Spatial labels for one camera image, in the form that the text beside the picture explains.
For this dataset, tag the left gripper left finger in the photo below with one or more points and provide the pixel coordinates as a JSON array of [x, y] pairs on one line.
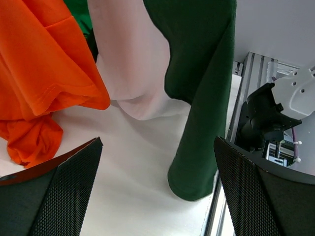
[[50, 199]]

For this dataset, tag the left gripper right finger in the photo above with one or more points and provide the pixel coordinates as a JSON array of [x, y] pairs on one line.
[[264, 199]]

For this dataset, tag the orange t shirt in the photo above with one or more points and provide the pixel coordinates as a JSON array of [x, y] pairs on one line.
[[45, 66]]

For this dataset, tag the dark green pink raglan shirt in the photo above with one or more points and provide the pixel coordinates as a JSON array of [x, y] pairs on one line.
[[160, 58]]

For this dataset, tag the bright green t shirt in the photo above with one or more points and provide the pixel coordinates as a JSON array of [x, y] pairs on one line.
[[79, 10]]

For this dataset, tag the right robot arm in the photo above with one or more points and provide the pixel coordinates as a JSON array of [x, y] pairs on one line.
[[262, 120]]

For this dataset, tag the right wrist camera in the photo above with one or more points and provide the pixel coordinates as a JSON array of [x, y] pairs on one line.
[[296, 92]]

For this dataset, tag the aluminium frame rail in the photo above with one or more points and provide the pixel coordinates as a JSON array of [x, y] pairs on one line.
[[255, 71]]

